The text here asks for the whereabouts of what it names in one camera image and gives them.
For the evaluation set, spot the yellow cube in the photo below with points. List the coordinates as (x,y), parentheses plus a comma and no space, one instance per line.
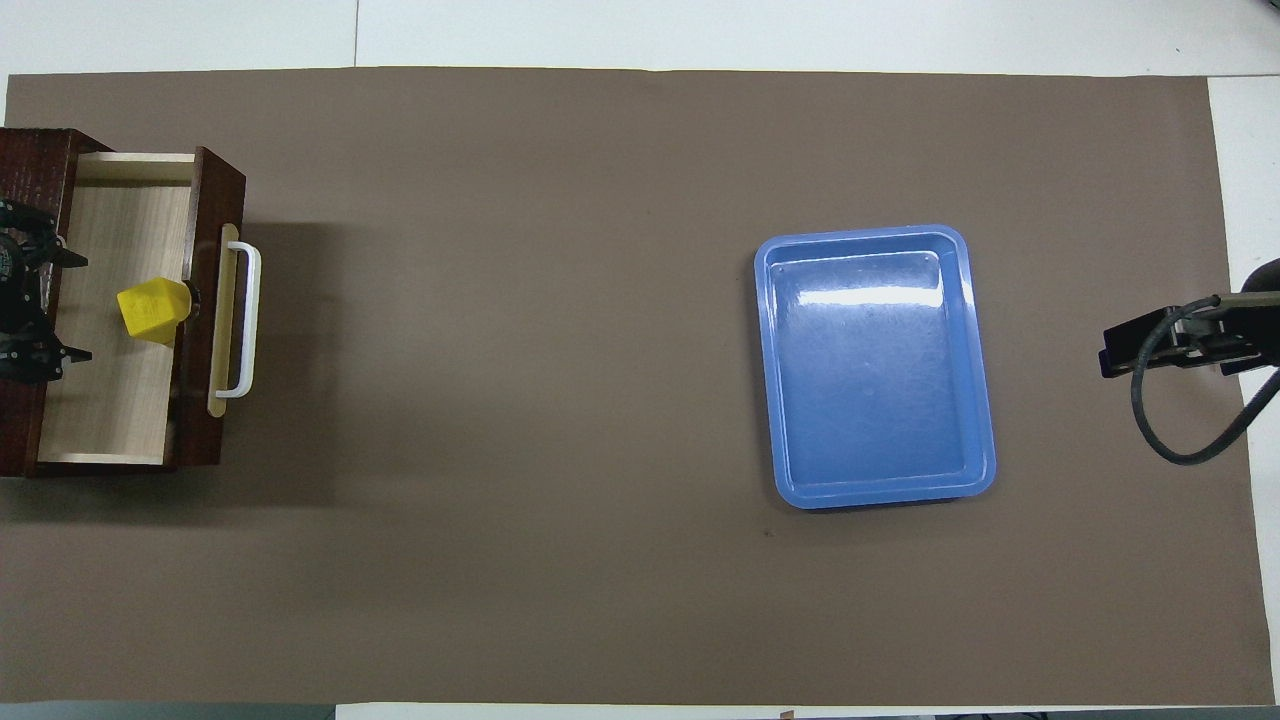
(150,310)

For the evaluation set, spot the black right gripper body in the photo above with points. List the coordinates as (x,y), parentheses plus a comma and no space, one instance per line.
(1255,335)

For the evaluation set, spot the wooden drawer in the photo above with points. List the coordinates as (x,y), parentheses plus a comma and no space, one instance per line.
(110,410)

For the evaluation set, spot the brown paper table mat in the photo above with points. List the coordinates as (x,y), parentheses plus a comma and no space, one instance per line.
(560,400)

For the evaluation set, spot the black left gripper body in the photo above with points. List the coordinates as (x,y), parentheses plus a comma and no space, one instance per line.
(20,290)

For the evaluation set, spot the blue plastic tray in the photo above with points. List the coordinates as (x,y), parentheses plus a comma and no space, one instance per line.
(870,380)

